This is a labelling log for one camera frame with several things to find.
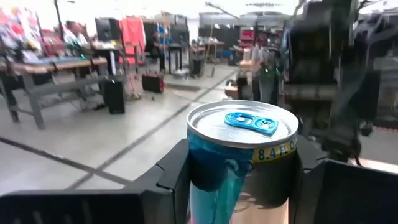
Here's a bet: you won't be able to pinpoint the wooden workbench grey legs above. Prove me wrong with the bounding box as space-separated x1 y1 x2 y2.
0 55 109 131

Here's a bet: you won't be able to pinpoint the black trash bin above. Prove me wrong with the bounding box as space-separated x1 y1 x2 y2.
190 57 203 76

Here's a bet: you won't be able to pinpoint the person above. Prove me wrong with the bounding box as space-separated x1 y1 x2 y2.
145 30 167 73
63 20 90 48

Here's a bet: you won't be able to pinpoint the black red case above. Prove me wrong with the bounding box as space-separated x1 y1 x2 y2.
141 73 165 94

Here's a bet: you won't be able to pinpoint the black monitor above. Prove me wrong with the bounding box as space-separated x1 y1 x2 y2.
95 17 122 42

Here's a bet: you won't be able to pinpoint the slim teal energy drink can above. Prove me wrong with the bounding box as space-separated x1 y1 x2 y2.
186 100 300 224

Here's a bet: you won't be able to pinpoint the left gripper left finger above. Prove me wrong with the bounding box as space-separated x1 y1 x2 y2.
0 139 191 224

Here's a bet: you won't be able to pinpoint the black speaker box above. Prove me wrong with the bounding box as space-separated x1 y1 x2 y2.
103 78 126 115

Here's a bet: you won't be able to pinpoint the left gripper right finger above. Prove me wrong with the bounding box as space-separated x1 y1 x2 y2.
288 135 398 224

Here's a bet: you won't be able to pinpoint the orange cloth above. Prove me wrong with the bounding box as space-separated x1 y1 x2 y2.
119 17 147 67

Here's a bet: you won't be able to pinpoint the black desk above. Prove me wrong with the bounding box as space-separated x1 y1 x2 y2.
167 42 184 75

